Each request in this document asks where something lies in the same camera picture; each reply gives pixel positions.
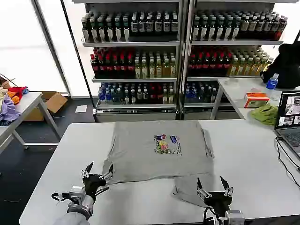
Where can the green cloth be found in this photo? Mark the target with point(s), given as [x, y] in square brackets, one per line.
[264, 114]

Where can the brown cardboard box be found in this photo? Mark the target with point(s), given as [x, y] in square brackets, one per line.
[52, 100]

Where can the grey printed t-shirt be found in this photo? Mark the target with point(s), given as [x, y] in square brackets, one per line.
[152, 161]

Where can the purple cloth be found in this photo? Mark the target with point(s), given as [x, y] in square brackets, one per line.
[8, 109]

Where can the blue-labelled water bottle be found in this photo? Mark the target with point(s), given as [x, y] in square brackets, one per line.
[272, 82]

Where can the white side table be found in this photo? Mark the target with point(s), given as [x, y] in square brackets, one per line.
[28, 103]

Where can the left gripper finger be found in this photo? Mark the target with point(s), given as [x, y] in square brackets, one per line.
[87, 172]
[109, 174]

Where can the white desk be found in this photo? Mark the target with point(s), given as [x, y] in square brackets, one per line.
[236, 93]

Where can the black bag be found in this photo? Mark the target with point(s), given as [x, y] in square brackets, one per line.
[286, 63]

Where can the black slanted pole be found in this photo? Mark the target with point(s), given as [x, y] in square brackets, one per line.
[77, 56]

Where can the grey window post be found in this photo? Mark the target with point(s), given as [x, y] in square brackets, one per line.
[51, 47]

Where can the red and orange cloth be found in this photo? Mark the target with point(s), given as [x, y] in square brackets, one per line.
[17, 92]

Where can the orange tissue box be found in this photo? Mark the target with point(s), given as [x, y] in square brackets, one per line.
[255, 99]

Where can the white paper sheet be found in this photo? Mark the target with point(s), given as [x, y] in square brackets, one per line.
[81, 108]

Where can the cream cloth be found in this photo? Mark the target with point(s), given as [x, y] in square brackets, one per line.
[2, 92]

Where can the shelf with dark and yellow bottles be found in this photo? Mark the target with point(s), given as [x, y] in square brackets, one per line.
[133, 58]
[222, 54]

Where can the open laptop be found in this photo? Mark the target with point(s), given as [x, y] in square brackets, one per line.
[289, 122]

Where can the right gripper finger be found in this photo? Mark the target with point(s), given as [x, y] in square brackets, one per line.
[201, 189]
[227, 189]

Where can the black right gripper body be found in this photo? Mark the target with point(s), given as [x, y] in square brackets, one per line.
[218, 200]

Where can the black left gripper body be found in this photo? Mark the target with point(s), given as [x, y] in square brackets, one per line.
[92, 184]

